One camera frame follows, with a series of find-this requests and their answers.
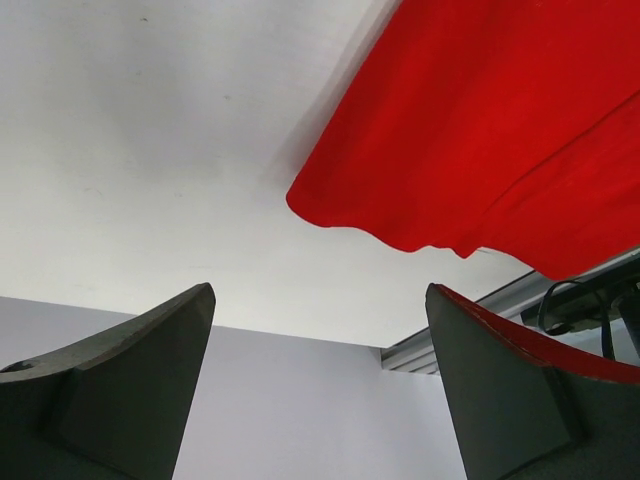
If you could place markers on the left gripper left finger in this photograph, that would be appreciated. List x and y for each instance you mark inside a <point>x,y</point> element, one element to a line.
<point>113,405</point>

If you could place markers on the red t shirt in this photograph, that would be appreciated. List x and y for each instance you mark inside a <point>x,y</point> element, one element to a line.
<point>508,125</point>

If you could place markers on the aluminium table rail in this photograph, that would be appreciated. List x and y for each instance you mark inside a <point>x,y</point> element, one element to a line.
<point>596,312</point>

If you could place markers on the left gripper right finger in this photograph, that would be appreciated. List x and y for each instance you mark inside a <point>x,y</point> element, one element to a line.
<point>534,408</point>

